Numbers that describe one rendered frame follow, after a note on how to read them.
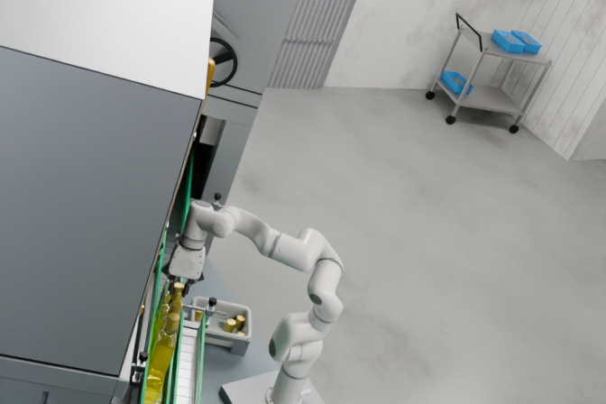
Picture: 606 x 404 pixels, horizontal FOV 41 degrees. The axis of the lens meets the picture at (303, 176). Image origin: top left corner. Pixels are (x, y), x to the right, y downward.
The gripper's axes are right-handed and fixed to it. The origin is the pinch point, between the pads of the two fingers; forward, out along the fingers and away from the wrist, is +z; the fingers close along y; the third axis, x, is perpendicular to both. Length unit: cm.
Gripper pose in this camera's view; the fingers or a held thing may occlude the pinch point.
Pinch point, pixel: (179, 289)
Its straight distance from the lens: 253.0
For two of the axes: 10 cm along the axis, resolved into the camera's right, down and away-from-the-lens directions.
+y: 9.4, 2.3, 2.3
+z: -2.9, 9.2, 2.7
